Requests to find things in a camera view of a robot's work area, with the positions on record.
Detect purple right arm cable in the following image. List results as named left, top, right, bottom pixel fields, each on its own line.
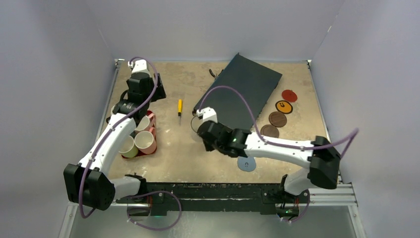
left=197, top=85, right=360, bottom=160

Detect pink mug front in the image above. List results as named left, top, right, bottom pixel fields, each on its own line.
left=134, top=127, right=157, bottom=155

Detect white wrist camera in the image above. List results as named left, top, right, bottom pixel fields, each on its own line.
left=127, top=59, right=150, bottom=75
left=196, top=107, right=218, bottom=123

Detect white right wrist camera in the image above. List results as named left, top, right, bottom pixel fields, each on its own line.
left=196, top=107, right=218, bottom=123

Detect black front base frame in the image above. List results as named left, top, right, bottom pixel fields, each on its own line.
left=119, top=182, right=310, bottom=216

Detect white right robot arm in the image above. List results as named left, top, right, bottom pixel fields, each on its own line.
left=148, top=76, right=326, bottom=202

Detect green cup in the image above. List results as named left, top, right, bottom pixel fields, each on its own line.
left=118, top=136, right=139, bottom=159

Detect dark wooden coaster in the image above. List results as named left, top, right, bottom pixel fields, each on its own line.
left=260, top=124, right=280, bottom=138
left=268, top=112, right=287, bottom=127

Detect blue grey smiley coaster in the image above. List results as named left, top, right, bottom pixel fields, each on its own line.
left=237, top=157, right=257, bottom=172

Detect aluminium table rail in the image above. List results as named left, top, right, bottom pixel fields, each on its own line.
left=89, top=59, right=126, bottom=150

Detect red round coaster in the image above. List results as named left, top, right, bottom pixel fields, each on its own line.
left=281, top=89, right=298, bottom=102

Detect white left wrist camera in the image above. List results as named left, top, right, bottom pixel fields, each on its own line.
left=127, top=59, right=150, bottom=75

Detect yellow handled screwdriver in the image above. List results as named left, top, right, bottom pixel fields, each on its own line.
left=177, top=99, right=183, bottom=124

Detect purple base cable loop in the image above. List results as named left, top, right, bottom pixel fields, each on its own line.
left=126, top=190, right=183, bottom=232

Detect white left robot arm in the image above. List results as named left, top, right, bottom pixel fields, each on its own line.
left=63, top=72, right=166, bottom=211

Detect black handled pliers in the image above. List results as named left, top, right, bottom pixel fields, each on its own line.
left=209, top=69, right=224, bottom=80

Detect orange smiley coaster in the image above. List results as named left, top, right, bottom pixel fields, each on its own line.
left=275, top=100, right=293, bottom=115

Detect dark flat metal box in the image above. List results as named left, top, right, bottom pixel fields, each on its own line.
left=192, top=54, right=282, bottom=129

